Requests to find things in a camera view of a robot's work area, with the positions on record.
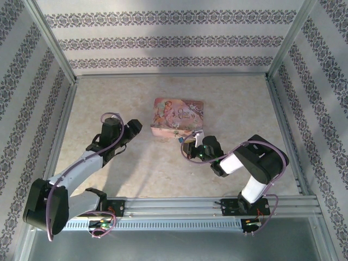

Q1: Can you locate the pink illustrated tin box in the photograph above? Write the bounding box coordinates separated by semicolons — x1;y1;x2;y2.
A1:
150;97;205;140

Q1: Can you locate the grey metal sheet panel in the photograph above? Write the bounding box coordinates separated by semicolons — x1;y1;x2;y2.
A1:
16;228;327;261

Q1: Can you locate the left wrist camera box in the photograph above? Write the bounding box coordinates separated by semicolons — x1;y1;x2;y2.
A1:
100;114;122;145

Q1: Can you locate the aluminium frame rail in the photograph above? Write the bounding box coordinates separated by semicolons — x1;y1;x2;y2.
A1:
265;76;318;198
38;78;79;199
73;73;270;80

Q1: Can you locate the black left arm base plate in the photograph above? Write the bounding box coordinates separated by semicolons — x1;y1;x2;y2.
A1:
81;199;126;219

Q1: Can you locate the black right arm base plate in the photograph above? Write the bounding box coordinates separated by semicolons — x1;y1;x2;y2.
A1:
214;197;270;218

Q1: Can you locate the wide aluminium mounting rail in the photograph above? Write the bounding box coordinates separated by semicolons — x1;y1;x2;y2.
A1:
26;195;320;220

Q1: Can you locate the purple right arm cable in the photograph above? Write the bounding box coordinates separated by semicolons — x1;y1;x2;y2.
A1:
181;135;289;237

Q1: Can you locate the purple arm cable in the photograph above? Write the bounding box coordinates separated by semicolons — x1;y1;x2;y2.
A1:
46;112;126;243
181;135;289;237

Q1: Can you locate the grey slotted cable duct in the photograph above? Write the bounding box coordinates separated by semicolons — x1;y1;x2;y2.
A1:
35;218;244;232

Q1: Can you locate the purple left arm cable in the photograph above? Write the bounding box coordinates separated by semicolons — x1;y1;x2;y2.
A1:
46;112;126;243

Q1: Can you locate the aluminium frame corner post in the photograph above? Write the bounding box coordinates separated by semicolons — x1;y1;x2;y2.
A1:
23;0;78;85
265;0;321;82

